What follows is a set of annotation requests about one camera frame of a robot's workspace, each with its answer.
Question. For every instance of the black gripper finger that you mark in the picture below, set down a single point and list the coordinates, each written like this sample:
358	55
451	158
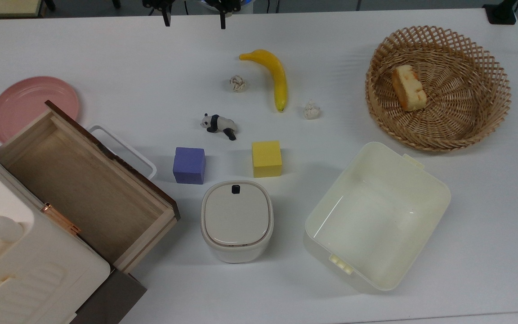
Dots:
223	19
166	17

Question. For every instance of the black and white panda toy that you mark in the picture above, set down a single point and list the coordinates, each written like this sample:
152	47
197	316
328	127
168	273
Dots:
218	123

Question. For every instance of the yellow toy banana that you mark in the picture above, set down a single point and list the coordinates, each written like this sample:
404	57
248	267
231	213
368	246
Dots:
278	74

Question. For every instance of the wooden drawer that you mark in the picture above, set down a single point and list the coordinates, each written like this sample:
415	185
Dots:
83	189

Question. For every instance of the toy cake slice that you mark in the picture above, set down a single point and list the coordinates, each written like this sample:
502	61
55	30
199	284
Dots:
408	87

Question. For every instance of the dark wood drawer cabinet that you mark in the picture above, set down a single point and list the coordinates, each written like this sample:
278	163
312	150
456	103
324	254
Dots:
115	297

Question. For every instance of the crumpled white paper ball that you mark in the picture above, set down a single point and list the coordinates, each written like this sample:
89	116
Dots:
238	83
311	110

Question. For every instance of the yellow foam cube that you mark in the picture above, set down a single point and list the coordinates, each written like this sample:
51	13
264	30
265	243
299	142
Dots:
266	158

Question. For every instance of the purple foam cube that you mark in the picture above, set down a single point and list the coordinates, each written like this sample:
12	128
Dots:
189	166

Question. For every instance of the beige side table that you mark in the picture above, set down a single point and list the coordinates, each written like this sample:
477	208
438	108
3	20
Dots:
2	6

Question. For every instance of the pink plastic plate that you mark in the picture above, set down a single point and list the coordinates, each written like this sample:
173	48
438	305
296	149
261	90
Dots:
25	105

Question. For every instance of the small cream lidded bin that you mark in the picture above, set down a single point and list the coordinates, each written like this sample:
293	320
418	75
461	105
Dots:
236	220

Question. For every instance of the cream plastic tub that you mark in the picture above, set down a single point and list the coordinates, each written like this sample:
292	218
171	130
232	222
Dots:
376	220

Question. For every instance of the woven wicker basket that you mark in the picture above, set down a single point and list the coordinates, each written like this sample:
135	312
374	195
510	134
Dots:
461	108

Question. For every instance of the black table clamp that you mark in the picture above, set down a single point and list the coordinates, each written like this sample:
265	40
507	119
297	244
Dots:
501	15

